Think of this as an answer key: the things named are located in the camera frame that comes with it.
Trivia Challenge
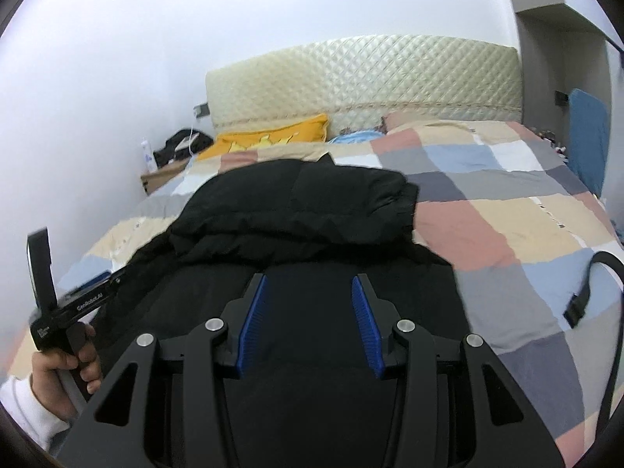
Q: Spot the beige pillow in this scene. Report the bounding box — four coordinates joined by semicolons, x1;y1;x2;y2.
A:
380;111;440;133

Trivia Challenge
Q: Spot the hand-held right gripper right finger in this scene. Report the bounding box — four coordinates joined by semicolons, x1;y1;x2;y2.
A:
352;274;561;468

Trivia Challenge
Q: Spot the black buckle strap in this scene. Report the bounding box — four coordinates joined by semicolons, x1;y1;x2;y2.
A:
563;251;624;449

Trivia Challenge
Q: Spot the white spray bottle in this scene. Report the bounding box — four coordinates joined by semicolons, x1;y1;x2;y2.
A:
140;139;159;175

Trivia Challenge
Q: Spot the light blue cloth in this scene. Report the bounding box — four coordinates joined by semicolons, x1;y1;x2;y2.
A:
326;129;386;144

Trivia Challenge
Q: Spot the checkered bed blanket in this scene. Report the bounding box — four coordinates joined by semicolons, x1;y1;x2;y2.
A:
10;119;624;454

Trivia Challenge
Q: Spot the person's left hand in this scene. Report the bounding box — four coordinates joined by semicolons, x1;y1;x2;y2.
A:
29;324;104;421

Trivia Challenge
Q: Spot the person's left forearm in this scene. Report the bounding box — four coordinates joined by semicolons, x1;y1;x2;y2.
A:
0;378;70;452

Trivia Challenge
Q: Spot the cream quilted headboard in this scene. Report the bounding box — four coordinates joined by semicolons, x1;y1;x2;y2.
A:
205;35;525;144

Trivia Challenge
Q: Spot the wooden nightstand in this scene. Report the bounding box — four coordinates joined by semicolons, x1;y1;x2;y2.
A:
140;158;196;197

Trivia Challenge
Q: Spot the black puffer jacket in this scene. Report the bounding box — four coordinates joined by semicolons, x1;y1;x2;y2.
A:
90;152;471;468

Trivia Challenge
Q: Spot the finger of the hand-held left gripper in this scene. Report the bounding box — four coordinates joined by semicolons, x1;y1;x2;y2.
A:
103;270;132;298
73;270;112;293

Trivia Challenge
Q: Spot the yellow pillow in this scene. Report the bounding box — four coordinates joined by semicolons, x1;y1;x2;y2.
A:
197;113;330;161

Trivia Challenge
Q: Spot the blue chair cover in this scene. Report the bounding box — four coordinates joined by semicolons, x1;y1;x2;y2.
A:
568;89;611;198

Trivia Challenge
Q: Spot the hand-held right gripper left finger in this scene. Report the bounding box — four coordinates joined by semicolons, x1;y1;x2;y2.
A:
58;273;268;468

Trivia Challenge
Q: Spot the black bag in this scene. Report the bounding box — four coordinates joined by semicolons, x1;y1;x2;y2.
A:
152;128;215;169

